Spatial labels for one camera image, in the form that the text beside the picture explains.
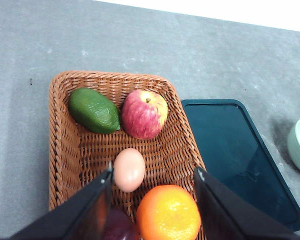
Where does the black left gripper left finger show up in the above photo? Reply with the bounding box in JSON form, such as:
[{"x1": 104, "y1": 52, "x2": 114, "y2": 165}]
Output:
[{"x1": 10, "y1": 161, "x2": 114, "y2": 240}]

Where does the orange fruit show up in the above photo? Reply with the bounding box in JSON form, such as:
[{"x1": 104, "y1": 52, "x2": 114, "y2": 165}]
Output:
[{"x1": 136, "y1": 185, "x2": 202, "y2": 240}]

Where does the dark rectangular tray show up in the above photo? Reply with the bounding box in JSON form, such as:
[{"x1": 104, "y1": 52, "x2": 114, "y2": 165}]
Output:
[{"x1": 182, "y1": 99, "x2": 300, "y2": 232}]

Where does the beige egg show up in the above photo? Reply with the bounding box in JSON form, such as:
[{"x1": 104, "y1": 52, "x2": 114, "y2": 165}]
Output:
[{"x1": 113, "y1": 148, "x2": 146, "y2": 193}]

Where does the dark purple fruit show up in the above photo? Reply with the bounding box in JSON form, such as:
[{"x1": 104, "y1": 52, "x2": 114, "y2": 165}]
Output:
[{"x1": 107, "y1": 204, "x2": 140, "y2": 240}]

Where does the green avocado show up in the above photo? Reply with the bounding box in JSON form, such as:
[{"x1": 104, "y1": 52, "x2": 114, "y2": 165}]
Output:
[{"x1": 68, "y1": 87, "x2": 121, "y2": 134}]

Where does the red apple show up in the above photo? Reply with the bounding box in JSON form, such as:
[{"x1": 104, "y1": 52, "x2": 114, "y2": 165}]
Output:
[{"x1": 121, "y1": 90, "x2": 169, "y2": 140}]

